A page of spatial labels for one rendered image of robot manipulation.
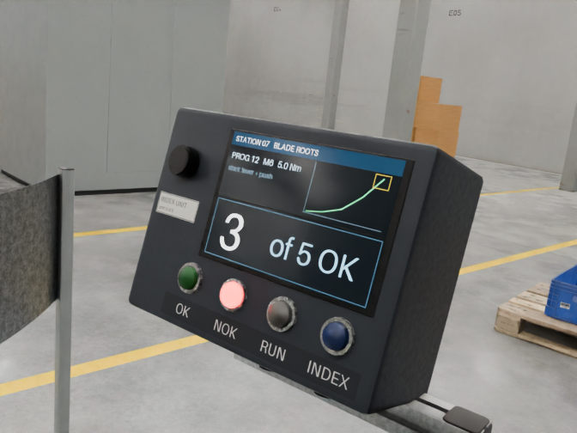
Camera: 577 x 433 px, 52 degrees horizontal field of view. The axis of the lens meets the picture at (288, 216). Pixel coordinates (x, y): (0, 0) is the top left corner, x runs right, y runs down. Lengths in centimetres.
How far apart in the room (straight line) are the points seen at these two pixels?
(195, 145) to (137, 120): 579
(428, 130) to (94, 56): 469
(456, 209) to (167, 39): 608
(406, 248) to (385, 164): 6
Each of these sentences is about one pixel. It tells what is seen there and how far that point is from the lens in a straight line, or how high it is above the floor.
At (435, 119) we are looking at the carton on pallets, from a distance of 852.
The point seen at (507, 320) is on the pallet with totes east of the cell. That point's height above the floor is 8.
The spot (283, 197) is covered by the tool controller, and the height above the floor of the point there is 120.
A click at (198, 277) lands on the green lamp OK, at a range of 50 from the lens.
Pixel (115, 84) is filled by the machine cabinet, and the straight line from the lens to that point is 618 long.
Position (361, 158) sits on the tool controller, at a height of 124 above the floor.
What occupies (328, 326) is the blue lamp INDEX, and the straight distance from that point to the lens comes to 42.
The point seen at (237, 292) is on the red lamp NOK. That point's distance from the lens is 47.
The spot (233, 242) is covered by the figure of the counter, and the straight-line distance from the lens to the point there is 48.
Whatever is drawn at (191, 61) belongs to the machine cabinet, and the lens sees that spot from 661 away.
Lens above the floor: 128
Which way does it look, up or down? 13 degrees down
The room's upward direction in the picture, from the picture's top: 6 degrees clockwise
